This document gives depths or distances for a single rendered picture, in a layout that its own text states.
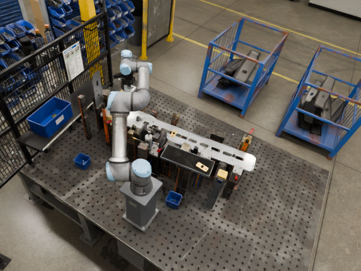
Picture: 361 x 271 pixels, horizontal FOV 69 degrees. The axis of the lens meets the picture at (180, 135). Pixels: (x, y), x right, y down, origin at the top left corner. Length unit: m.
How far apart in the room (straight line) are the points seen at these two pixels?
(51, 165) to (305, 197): 2.21
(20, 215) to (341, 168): 3.89
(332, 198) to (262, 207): 1.54
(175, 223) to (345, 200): 2.35
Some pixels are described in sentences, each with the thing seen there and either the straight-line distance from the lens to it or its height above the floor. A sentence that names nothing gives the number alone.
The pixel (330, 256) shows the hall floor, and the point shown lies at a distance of 3.35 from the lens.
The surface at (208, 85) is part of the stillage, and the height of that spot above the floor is 0.16.
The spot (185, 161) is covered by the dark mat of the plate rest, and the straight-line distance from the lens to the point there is 1.85.
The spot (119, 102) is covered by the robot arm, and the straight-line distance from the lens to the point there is 1.56.
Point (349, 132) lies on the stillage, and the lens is 3.86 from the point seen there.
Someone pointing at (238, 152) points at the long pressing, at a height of 1.00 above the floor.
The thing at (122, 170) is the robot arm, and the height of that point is 1.32.
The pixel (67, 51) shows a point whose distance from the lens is 2.44.
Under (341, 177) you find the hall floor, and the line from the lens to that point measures 4.07.
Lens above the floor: 2.61
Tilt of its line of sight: 46 degrees down
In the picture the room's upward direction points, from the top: 10 degrees clockwise
